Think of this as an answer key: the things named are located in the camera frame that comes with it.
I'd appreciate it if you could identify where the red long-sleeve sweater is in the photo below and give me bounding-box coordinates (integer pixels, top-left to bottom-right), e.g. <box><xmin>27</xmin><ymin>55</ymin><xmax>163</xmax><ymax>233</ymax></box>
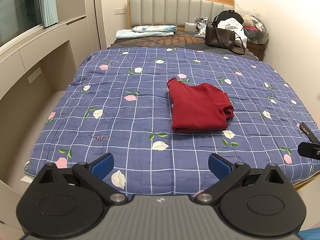
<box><xmin>167</xmin><ymin>78</ymin><xmax>235</xmax><ymax>134</ymax></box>

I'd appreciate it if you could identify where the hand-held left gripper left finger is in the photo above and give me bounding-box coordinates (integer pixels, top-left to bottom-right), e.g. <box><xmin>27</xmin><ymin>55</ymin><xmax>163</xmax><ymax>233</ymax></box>
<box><xmin>37</xmin><ymin>152</ymin><xmax>129</xmax><ymax>205</ymax></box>

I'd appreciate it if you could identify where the white printed tote bag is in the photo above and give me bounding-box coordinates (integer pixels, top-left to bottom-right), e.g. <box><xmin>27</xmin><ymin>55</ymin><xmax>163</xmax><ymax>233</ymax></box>
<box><xmin>217</xmin><ymin>17</ymin><xmax>248</xmax><ymax>43</ymax></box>

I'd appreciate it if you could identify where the brown leather handbag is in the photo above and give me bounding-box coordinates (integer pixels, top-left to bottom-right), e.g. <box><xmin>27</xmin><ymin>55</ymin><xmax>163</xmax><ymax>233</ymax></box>
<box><xmin>205</xmin><ymin>22</ymin><xmax>247</xmax><ymax>55</ymax></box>

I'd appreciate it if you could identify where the brown patterned blanket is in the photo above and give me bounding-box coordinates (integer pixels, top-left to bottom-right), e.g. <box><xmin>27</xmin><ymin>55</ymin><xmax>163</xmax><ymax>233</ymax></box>
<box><xmin>107</xmin><ymin>29</ymin><xmax>260</xmax><ymax>60</ymax></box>

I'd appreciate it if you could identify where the wooden nightstand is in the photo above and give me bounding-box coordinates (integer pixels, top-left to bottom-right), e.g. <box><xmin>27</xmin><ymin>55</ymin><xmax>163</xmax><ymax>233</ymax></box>
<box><xmin>246</xmin><ymin>41</ymin><xmax>267</xmax><ymax>62</ymax></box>

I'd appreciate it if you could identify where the beige built-in cabinet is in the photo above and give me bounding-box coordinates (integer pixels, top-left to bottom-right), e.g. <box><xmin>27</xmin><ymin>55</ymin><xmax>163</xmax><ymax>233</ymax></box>
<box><xmin>0</xmin><ymin>15</ymin><xmax>87</xmax><ymax>233</ymax></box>

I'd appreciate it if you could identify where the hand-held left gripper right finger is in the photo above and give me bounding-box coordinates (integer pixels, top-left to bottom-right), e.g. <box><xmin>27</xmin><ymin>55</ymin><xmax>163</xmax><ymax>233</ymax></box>
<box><xmin>194</xmin><ymin>153</ymin><xmax>285</xmax><ymax>205</ymax></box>

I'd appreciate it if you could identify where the clear plastic bag of clothes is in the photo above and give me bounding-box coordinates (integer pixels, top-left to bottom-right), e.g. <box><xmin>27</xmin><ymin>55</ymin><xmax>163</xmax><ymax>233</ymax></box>
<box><xmin>235</xmin><ymin>4</ymin><xmax>270</xmax><ymax>43</ymax></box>

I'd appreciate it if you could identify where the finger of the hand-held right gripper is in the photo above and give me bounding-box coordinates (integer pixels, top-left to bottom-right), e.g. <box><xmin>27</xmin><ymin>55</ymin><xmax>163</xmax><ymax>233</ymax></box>
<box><xmin>299</xmin><ymin>122</ymin><xmax>320</xmax><ymax>144</ymax></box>
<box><xmin>297</xmin><ymin>142</ymin><xmax>320</xmax><ymax>160</ymax></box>

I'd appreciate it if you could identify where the grey padded wooden headboard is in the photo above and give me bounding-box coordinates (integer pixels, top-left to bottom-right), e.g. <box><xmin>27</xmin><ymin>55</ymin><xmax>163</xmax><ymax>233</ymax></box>
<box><xmin>127</xmin><ymin>0</ymin><xmax>235</xmax><ymax>29</ymax></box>

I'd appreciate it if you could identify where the beige cabinet outlet plate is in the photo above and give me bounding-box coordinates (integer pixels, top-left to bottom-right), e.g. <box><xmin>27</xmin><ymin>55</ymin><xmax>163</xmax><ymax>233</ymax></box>
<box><xmin>27</xmin><ymin>68</ymin><xmax>42</xmax><ymax>84</ymax></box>

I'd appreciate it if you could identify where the light green curtain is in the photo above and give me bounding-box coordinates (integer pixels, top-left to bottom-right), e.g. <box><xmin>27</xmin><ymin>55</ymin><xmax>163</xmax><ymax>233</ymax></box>
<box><xmin>37</xmin><ymin>0</ymin><xmax>59</xmax><ymax>28</ymax></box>

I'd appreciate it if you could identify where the black white patterned packet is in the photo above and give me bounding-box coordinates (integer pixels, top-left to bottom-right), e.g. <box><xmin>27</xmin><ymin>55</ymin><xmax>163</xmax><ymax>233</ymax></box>
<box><xmin>195</xmin><ymin>17</ymin><xmax>209</xmax><ymax>30</ymax></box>

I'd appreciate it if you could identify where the window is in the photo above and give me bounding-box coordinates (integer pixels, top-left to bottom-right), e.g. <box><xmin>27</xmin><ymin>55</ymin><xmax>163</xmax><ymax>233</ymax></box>
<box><xmin>0</xmin><ymin>0</ymin><xmax>43</xmax><ymax>48</ymax></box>

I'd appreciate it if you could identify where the blue floral checked quilt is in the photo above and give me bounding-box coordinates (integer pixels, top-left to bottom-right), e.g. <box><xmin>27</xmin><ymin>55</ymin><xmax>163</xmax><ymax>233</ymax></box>
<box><xmin>24</xmin><ymin>48</ymin><xmax>320</xmax><ymax>197</ymax></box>

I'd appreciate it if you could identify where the teal cloth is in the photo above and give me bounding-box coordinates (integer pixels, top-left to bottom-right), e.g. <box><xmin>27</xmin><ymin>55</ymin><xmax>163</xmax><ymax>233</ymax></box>
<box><xmin>299</xmin><ymin>231</ymin><xmax>320</xmax><ymax>240</ymax></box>

